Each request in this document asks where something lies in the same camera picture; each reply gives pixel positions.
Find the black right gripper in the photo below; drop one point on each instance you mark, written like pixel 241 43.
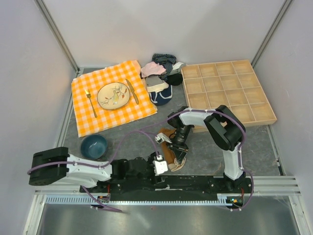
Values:
pixel 180 154

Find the brown underwear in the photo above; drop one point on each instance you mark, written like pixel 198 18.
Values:
pixel 169 154

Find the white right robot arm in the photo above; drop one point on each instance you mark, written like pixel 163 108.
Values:
pixel 227 132

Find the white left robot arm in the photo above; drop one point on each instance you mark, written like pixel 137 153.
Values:
pixel 57 165

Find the navy blue underwear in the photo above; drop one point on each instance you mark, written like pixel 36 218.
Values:
pixel 162 97

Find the black underwear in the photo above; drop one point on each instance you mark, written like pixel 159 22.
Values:
pixel 174 79

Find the grey beige underwear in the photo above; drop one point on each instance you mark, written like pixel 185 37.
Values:
pixel 155 84

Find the white grey underwear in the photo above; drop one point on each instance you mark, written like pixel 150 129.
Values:
pixel 176 68

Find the pink underwear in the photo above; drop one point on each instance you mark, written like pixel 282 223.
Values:
pixel 152 68

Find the striped dark underwear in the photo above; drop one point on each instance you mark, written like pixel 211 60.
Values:
pixel 166 60

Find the gold knife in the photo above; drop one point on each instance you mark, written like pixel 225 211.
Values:
pixel 133 91

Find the blue bowl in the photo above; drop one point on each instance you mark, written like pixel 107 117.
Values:
pixel 94 147

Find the wooden compartment tray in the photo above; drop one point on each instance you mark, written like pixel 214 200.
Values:
pixel 233 84

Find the beige floral plate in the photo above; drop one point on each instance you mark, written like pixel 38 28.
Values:
pixel 113 96

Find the orange checkered cloth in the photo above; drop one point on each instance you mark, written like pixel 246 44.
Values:
pixel 86 122

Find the gold fork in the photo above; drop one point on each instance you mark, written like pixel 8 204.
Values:
pixel 88 94

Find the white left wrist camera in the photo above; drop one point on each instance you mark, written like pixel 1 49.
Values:
pixel 160 165

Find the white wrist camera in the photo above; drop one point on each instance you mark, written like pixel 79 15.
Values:
pixel 160 165
pixel 161 137

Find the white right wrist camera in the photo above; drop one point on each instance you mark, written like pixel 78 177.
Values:
pixel 161 137

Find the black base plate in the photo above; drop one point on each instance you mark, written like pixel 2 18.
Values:
pixel 171 187

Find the grey cable duct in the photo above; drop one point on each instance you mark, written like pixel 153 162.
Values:
pixel 87 200

